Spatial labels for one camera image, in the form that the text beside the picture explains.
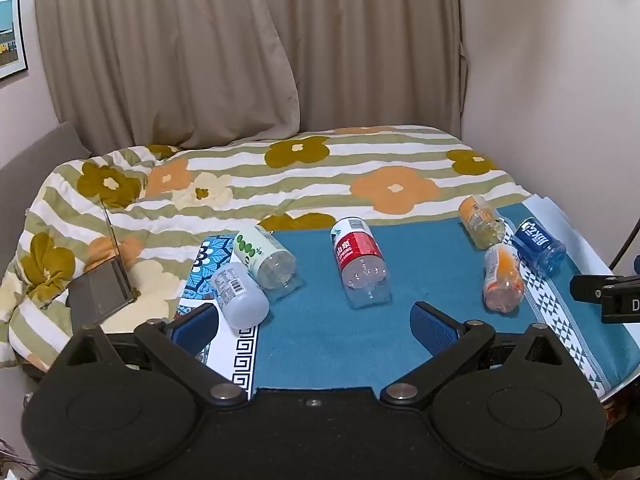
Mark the framed wall picture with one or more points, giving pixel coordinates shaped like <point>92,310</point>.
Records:
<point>11,35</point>

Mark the clear cup red label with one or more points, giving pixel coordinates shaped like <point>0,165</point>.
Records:
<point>357,252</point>

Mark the clear cup green label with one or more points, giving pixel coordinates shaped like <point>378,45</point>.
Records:
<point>260,255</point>

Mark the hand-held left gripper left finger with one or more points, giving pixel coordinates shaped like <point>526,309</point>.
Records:
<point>194,329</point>

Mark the grey sofa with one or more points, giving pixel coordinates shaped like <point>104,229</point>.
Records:
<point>30,160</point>

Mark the clear cup pale orange label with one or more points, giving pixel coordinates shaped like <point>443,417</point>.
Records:
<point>477,217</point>

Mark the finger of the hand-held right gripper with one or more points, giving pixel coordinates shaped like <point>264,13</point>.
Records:
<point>589,287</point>

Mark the blue towel mat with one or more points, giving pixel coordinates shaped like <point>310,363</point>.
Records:
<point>320,340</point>

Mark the floral striped blanket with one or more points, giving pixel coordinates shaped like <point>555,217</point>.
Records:
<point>310,180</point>

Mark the grey laptop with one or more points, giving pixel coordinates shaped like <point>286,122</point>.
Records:
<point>97,295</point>

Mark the clear cup blue label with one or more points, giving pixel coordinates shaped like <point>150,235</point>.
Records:
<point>535,242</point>

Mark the beige curtain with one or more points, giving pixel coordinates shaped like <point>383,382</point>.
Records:
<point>200,50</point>

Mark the clear cup white label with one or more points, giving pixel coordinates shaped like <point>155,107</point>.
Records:
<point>240,295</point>

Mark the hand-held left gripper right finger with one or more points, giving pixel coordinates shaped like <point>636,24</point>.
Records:
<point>431,329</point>

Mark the clear cup bright orange label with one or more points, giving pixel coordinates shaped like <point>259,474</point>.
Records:
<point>502,275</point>

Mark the blue patterned cloth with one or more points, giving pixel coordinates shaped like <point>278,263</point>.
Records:
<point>245,355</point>

